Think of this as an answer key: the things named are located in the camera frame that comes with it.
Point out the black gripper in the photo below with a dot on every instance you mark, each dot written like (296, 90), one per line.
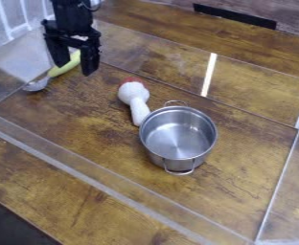
(74, 21)

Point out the green handled metal spoon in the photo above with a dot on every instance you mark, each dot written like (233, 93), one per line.
(38, 85)

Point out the white red toy mushroom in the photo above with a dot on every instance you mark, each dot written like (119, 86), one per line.
(134, 94)

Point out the black strip on table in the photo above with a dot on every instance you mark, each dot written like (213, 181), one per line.
(237, 16)

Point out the small steel pot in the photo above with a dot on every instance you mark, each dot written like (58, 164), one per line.
(178, 135)

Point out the clear acrylic enclosure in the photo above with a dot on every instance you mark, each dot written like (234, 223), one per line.
(75, 173)

